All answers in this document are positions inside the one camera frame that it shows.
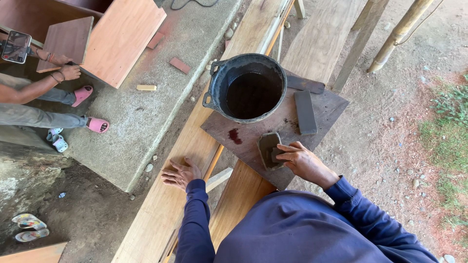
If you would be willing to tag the dark liquid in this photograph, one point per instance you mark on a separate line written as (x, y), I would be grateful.
(252, 95)

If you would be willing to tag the person's left hand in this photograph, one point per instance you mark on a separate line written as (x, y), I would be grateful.
(184, 175)

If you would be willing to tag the person's blue shirt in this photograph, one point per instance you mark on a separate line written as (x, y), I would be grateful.
(292, 233)

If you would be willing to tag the long light wooden plank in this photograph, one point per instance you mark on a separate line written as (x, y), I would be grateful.
(164, 212)

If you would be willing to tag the large orange plywood panel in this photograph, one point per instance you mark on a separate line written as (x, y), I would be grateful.
(120, 36)

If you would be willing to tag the slanted wooden post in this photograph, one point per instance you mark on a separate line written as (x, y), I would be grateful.
(360, 44)

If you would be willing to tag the person's right hand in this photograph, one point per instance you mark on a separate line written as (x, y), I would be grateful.
(309, 164)

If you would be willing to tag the dark plywood board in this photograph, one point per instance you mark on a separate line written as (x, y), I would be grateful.
(285, 128)

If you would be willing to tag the phone on holder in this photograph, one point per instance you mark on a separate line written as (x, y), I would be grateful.
(16, 46)

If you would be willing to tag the black plastic basin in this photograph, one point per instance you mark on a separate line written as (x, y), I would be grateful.
(221, 78)

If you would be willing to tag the bamboo pole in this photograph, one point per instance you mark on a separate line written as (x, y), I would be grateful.
(398, 33)

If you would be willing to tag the worn colourful flip-flop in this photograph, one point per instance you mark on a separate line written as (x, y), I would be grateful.
(28, 221)
(32, 235)

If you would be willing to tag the person's right fingers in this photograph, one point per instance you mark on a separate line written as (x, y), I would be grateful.
(287, 148)

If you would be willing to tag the orange-brown wooden plank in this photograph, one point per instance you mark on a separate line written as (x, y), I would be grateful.
(237, 197)

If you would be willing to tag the light wooden block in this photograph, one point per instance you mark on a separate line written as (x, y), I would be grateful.
(146, 87)

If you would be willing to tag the dark flat metal blade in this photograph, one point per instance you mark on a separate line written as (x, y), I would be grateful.
(305, 84)

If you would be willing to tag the plywood sheet corner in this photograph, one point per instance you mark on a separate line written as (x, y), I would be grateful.
(33, 255)

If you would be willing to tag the short wooden batten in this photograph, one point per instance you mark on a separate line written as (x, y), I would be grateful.
(219, 179)

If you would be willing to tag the grey-brown wooden plank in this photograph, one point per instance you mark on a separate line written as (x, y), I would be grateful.
(318, 40)

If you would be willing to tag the small brown plywood panel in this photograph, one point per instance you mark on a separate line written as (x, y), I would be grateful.
(67, 40)

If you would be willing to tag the small pale clog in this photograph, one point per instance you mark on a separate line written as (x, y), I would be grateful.
(54, 133)
(60, 143)

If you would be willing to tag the pink sandal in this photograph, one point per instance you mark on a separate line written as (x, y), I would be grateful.
(98, 125)
(82, 95)

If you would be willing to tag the reddish wood offcut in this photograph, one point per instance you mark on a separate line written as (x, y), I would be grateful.
(155, 40)
(180, 65)

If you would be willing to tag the wooden trestle leg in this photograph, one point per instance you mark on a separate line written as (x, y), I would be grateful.
(299, 9)
(279, 44)

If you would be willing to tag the long grey sharpening stone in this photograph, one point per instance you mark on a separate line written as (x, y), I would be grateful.
(305, 111)

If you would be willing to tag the brown plywood cabinet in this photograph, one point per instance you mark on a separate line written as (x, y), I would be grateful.
(33, 14)

